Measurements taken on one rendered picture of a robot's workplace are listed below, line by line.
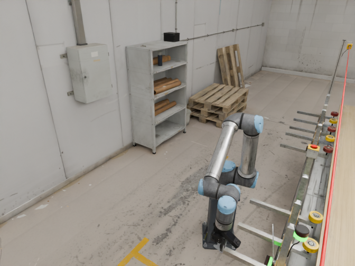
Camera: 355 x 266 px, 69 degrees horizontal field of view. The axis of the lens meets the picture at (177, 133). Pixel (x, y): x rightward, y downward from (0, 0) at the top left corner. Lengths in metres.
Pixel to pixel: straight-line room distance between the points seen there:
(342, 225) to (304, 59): 7.64
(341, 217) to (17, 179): 2.94
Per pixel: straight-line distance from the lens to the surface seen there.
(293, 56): 9.28
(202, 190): 1.51
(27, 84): 3.02
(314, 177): 2.84
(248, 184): 2.25
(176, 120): 4.67
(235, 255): 1.62
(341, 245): 1.83
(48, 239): 3.05
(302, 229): 1.41
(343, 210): 2.07
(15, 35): 2.94
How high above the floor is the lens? 2.11
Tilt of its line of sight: 27 degrees down
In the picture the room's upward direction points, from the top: 1 degrees clockwise
